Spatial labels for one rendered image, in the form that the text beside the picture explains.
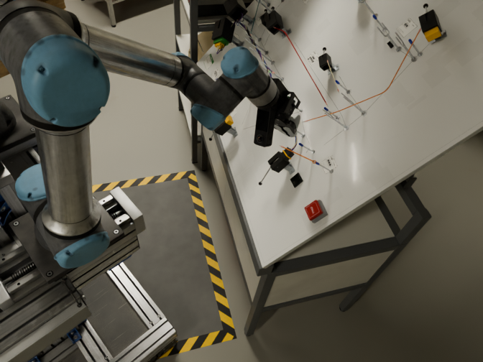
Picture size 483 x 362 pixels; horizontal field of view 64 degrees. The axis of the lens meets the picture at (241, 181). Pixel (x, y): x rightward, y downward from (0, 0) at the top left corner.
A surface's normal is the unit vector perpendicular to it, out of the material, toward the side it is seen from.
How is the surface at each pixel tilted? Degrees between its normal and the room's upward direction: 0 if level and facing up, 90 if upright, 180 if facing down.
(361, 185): 50
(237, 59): 37
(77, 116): 82
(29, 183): 7
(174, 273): 0
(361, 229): 0
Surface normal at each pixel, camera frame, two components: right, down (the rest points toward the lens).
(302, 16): -0.67, -0.27
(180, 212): 0.09, -0.61
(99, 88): 0.65, 0.56
